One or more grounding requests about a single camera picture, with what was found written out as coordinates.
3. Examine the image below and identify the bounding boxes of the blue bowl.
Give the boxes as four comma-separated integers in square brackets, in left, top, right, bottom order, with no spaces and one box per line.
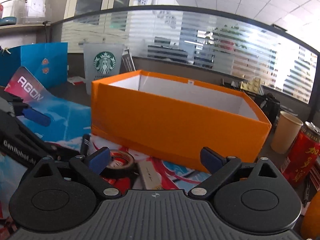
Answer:
[0,16,17,26]

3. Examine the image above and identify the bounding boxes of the pile of red striped packets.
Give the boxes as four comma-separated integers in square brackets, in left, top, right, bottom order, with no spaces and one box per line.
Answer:
[309,152,320,200]

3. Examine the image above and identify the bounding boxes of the printed desk mat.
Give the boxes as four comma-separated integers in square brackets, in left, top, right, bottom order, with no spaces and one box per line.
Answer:
[0,66,218,230]

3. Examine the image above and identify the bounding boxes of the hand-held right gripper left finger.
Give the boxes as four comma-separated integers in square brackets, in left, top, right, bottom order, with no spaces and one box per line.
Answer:
[26,147,120,198]

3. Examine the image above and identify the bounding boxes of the black mesh desk organizer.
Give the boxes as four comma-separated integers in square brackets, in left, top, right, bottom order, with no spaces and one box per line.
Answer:
[220,79,282,123]

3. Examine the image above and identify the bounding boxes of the orange object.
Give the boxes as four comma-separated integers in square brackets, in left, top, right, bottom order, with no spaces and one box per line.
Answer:
[300,197,320,240]

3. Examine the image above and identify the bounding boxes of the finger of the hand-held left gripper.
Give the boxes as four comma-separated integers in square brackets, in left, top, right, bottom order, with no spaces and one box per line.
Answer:
[0,90,52,128]
[41,140,82,162]

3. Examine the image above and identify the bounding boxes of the red white card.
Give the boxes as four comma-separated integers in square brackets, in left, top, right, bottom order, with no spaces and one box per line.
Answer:
[67,76,87,85]

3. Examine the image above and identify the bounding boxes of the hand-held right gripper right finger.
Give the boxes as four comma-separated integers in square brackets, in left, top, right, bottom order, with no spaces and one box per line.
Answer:
[188,147,284,200]

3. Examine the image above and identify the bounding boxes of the gold tube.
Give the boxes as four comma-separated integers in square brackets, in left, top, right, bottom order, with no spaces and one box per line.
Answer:
[136,160,167,191]

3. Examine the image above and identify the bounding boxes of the black marker blue cap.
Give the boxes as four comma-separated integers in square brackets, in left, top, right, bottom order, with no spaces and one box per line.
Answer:
[79,134,91,155]

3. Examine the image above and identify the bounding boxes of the yellow toy brick plate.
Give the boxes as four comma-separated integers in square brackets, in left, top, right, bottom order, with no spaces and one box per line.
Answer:
[240,76,264,95]

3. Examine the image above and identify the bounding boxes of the frosted plastic cup green logo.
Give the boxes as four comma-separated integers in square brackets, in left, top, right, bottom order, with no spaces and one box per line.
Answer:
[82,42,125,95]

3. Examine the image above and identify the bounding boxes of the black tape roll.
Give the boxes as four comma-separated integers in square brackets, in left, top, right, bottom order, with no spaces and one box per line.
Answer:
[101,149,137,179]

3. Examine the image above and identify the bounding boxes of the red drink can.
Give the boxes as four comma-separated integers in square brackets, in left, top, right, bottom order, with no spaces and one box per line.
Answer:
[281,121,320,188]

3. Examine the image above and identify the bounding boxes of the black pen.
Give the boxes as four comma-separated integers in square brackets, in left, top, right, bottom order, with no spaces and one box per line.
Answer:
[301,177,312,208]

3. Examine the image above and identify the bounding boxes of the clear acrylic holder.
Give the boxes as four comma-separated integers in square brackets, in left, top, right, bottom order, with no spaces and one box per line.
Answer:
[14,0,52,24]

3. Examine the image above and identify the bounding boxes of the blue paper bag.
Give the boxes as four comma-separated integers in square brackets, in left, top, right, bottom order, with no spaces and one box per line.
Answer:
[0,42,69,90]

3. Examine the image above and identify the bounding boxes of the brown paper cup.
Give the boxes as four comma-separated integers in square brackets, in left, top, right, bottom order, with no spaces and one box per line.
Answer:
[271,111,304,155]

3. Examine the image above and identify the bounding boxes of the orange cardboard box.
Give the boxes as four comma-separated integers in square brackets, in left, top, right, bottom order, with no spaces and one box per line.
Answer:
[91,69,272,173]

